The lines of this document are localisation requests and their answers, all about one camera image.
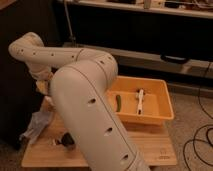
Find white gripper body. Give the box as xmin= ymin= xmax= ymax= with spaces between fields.
xmin=36 ymin=70 xmax=53 ymax=95

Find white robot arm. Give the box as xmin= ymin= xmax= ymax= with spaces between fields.
xmin=8 ymin=32 xmax=151 ymax=171

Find white paper cup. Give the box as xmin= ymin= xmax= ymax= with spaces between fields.
xmin=45 ymin=96 xmax=54 ymax=106

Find black metal cup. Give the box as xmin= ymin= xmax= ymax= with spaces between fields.
xmin=53 ymin=133 xmax=75 ymax=148

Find metal pole stand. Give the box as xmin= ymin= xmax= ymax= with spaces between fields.
xmin=63 ymin=0 xmax=77 ymax=47

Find grey cloth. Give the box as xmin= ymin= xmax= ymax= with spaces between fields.
xmin=19 ymin=110 xmax=53 ymax=145

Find green pepper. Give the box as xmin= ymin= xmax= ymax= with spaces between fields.
xmin=116 ymin=95 xmax=121 ymax=112

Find yellow plastic bin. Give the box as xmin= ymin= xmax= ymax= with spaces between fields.
xmin=106 ymin=76 xmax=174 ymax=125

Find wooden shelf with clutter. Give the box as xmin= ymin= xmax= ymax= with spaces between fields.
xmin=59 ymin=0 xmax=213 ymax=19

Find black cables on floor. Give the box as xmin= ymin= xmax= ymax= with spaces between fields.
xmin=182 ymin=61 xmax=213 ymax=162

